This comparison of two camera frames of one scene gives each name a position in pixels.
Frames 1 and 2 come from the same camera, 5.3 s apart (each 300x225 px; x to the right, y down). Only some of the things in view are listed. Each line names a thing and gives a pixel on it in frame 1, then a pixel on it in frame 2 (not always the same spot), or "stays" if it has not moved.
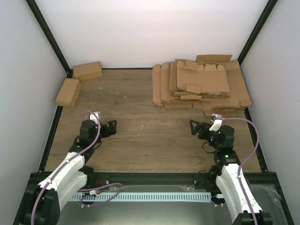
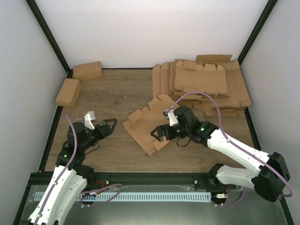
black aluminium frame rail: x=165 y=179 stays
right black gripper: x=204 y=126 -> x=161 y=129
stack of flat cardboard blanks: x=213 y=83 stays
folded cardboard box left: x=69 y=93 stays
